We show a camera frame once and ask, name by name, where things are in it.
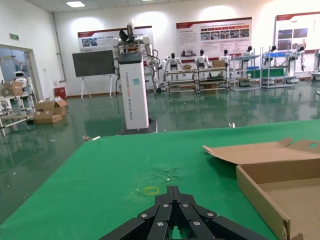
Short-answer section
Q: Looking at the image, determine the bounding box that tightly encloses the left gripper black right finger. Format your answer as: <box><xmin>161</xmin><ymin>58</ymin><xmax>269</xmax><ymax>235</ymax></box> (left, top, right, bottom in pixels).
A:
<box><xmin>173</xmin><ymin>186</ymin><xmax>272</xmax><ymax>240</ymax></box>

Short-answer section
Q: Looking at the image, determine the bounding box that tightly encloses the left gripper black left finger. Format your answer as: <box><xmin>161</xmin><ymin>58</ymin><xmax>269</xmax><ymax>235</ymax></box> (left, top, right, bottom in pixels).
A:
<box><xmin>99</xmin><ymin>186</ymin><xmax>174</xmax><ymax>240</ymax></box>

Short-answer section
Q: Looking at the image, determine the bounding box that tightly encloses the open brown cardboard box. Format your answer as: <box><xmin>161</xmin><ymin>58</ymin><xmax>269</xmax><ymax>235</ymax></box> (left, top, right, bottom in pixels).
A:
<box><xmin>202</xmin><ymin>137</ymin><xmax>320</xmax><ymax>240</ymax></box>

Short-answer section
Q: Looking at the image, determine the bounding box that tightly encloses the cardboard box with round hole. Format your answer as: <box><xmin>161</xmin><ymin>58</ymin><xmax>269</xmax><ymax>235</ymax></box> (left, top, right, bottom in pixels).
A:
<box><xmin>1</xmin><ymin>82</ymin><xmax>24</xmax><ymax>96</ymax></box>

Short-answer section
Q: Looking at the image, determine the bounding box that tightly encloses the green tablecloth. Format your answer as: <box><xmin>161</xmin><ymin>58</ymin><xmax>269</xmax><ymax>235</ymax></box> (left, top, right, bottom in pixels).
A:
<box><xmin>0</xmin><ymin>119</ymin><xmax>320</xmax><ymax>240</ymax></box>

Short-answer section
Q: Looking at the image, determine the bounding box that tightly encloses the white tower robot with arms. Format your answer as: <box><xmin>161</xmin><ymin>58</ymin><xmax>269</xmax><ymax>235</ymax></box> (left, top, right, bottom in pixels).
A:
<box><xmin>111</xmin><ymin>22</ymin><xmax>161</xmax><ymax>137</ymax></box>

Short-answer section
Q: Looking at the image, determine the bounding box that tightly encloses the flat closed cardboard carton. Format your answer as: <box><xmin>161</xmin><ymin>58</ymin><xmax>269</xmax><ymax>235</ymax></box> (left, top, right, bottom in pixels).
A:
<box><xmin>32</xmin><ymin>113</ymin><xmax>63</xmax><ymax>125</ymax></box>

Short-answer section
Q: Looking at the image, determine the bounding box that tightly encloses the white shelf rack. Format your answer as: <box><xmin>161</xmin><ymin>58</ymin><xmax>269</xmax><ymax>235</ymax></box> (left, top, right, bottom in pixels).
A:
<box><xmin>259</xmin><ymin>46</ymin><xmax>300</xmax><ymax>90</ymax></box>
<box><xmin>229</xmin><ymin>47</ymin><xmax>263</xmax><ymax>91</ymax></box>

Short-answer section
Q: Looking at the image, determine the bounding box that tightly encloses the white humanoid robot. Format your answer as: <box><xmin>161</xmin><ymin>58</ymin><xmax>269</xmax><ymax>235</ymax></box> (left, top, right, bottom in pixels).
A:
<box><xmin>161</xmin><ymin>52</ymin><xmax>183</xmax><ymax>76</ymax></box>
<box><xmin>264</xmin><ymin>44</ymin><xmax>280</xmax><ymax>62</ymax></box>
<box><xmin>219</xmin><ymin>48</ymin><xmax>233</xmax><ymax>67</ymax></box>
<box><xmin>296</xmin><ymin>45</ymin><xmax>307</xmax><ymax>72</ymax></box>
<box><xmin>194</xmin><ymin>49</ymin><xmax>210</xmax><ymax>69</ymax></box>
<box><xmin>240</xmin><ymin>45</ymin><xmax>255</xmax><ymax>57</ymax></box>

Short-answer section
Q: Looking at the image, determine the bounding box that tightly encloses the open cardboard carton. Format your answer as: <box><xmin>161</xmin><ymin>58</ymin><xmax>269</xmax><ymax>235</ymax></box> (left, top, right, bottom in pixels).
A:
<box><xmin>34</xmin><ymin>98</ymin><xmax>69</xmax><ymax>116</ymax></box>

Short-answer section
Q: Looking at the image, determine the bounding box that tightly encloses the black screen on stand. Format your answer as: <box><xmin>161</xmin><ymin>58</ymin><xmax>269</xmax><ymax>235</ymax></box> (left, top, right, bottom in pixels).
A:
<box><xmin>71</xmin><ymin>49</ymin><xmax>115</xmax><ymax>99</ymax></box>

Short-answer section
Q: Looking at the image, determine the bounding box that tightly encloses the white pipe rack table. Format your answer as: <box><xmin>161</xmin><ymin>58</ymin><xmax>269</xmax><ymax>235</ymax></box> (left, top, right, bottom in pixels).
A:
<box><xmin>0</xmin><ymin>92</ymin><xmax>36</xmax><ymax>137</ymax></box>

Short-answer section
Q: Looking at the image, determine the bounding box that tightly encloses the small white round-head robot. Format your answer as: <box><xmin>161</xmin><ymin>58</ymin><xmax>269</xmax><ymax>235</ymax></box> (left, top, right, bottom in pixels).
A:
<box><xmin>9</xmin><ymin>70</ymin><xmax>33</xmax><ymax>89</ymax></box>

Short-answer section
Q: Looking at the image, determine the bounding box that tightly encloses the pipe frame workbench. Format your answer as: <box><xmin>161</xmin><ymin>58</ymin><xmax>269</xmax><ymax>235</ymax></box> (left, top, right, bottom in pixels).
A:
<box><xmin>196</xmin><ymin>67</ymin><xmax>230</xmax><ymax>92</ymax></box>
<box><xmin>165</xmin><ymin>69</ymin><xmax>199</xmax><ymax>94</ymax></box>

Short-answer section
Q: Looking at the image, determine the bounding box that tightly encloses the red white wall poster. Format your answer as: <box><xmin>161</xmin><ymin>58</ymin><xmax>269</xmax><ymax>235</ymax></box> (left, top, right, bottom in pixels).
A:
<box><xmin>274</xmin><ymin>11</ymin><xmax>320</xmax><ymax>53</ymax></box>
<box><xmin>77</xmin><ymin>25</ymin><xmax>154</xmax><ymax>53</ymax></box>
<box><xmin>175</xmin><ymin>16</ymin><xmax>253</xmax><ymax>60</ymax></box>

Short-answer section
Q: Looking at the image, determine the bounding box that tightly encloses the white wall pipe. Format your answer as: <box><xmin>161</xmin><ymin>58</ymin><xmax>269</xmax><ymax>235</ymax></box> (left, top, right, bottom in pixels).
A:
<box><xmin>51</xmin><ymin>11</ymin><xmax>67</xmax><ymax>83</ymax></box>

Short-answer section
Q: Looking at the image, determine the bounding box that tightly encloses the glass doorway with grey frame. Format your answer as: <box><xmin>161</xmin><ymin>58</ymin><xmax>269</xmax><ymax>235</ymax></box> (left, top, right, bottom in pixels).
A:
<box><xmin>0</xmin><ymin>44</ymin><xmax>38</xmax><ymax>101</ymax></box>

